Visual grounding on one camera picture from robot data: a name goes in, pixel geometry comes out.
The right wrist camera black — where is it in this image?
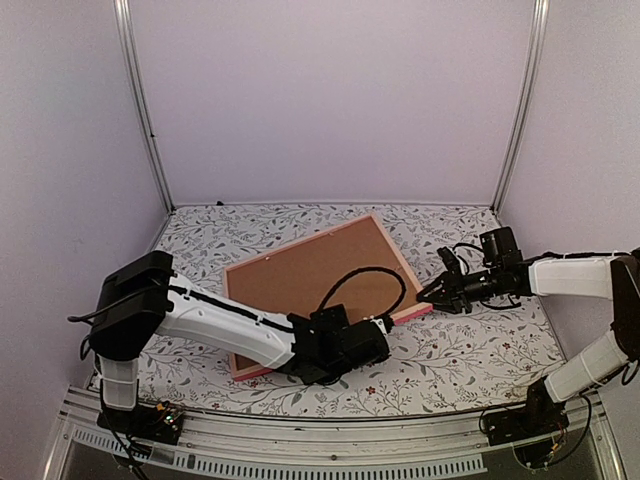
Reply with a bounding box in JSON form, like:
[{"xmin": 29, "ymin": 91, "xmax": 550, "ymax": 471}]
[{"xmin": 437, "ymin": 227, "xmax": 524, "ymax": 274}]

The aluminium front rail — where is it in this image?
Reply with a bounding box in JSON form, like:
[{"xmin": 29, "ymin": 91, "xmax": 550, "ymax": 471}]
[{"xmin": 43, "ymin": 387, "xmax": 631, "ymax": 479}]

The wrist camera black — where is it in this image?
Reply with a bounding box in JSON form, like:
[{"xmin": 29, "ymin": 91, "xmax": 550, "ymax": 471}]
[
  {"xmin": 309, "ymin": 304, "xmax": 349, "ymax": 342},
  {"xmin": 437, "ymin": 227, "xmax": 524, "ymax": 274}
]

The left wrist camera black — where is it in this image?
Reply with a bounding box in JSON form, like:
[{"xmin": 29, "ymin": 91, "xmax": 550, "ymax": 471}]
[{"xmin": 309, "ymin": 304, "xmax": 349, "ymax": 342}]

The pink wooden picture frame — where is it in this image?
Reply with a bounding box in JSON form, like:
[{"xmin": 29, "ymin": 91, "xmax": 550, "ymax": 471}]
[{"xmin": 222, "ymin": 211, "xmax": 434, "ymax": 382}]

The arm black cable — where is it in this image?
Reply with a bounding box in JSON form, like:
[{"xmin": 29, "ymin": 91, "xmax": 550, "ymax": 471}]
[
  {"xmin": 317, "ymin": 267, "xmax": 407, "ymax": 326},
  {"xmin": 479, "ymin": 394, "xmax": 596, "ymax": 441}
]

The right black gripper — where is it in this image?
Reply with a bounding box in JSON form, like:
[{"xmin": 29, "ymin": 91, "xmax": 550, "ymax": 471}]
[{"xmin": 417, "ymin": 265, "xmax": 503, "ymax": 315}]

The left aluminium corner post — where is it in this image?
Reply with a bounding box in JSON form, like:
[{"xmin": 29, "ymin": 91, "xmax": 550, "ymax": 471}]
[{"xmin": 113, "ymin": 0, "xmax": 176, "ymax": 214}]

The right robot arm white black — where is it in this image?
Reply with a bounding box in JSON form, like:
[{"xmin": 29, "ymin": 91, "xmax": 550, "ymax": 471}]
[{"xmin": 417, "ymin": 248, "xmax": 639, "ymax": 436}]

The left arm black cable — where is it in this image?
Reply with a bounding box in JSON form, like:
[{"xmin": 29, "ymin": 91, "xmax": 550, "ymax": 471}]
[{"xmin": 317, "ymin": 267, "xmax": 407, "ymax": 326}]

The brown cardboard backing board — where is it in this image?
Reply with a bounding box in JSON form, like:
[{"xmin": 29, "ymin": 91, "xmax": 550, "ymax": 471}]
[{"xmin": 227, "ymin": 217, "xmax": 424, "ymax": 374}]

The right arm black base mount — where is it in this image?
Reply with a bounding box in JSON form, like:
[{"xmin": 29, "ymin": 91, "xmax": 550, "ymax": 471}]
[{"xmin": 479, "ymin": 399, "xmax": 569, "ymax": 469}]

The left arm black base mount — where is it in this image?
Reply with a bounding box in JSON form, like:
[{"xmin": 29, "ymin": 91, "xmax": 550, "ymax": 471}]
[{"xmin": 97, "ymin": 401, "xmax": 184, "ymax": 446}]

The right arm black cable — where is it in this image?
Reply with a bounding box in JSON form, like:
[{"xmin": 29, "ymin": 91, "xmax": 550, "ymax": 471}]
[{"xmin": 479, "ymin": 394, "xmax": 596, "ymax": 441}]

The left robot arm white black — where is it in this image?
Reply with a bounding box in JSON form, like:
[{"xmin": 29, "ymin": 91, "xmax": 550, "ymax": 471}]
[{"xmin": 68, "ymin": 250, "xmax": 394, "ymax": 434}]

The aluminium corner post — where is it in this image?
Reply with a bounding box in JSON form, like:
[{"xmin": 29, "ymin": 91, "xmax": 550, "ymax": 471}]
[
  {"xmin": 113, "ymin": 0, "xmax": 176, "ymax": 214},
  {"xmin": 491, "ymin": 0, "xmax": 551, "ymax": 216}
]

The right aluminium corner post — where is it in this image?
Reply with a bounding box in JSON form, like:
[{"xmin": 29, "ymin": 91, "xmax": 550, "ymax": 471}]
[{"xmin": 491, "ymin": 0, "xmax": 551, "ymax": 216}]

